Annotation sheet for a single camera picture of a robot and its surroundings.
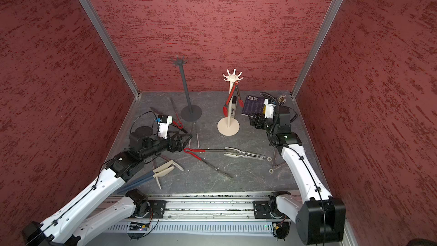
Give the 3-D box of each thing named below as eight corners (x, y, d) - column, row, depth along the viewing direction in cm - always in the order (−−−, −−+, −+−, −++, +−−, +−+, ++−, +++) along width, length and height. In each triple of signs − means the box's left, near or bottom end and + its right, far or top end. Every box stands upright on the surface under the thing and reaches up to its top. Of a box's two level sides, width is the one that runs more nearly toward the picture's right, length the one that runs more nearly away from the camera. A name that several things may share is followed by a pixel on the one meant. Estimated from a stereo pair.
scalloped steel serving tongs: (223, 156, 93) (223, 154, 91) (225, 148, 96) (225, 146, 94) (264, 163, 91) (265, 161, 89) (264, 155, 94) (265, 153, 92)
